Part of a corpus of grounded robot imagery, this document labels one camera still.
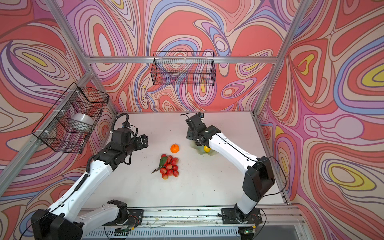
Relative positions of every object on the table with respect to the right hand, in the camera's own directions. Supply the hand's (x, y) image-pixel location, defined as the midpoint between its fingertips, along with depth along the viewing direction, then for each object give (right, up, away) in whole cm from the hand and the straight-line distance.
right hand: (194, 136), depth 84 cm
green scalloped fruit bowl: (+4, -9, +15) cm, 18 cm away
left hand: (-28, -1, -4) cm, 28 cm away
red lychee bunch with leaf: (-15, -18, +1) cm, 23 cm away
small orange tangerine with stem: (-13, -9, +12) cm, 20 cm away
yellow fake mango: (+8, -9, +11) cm, 16 cm away
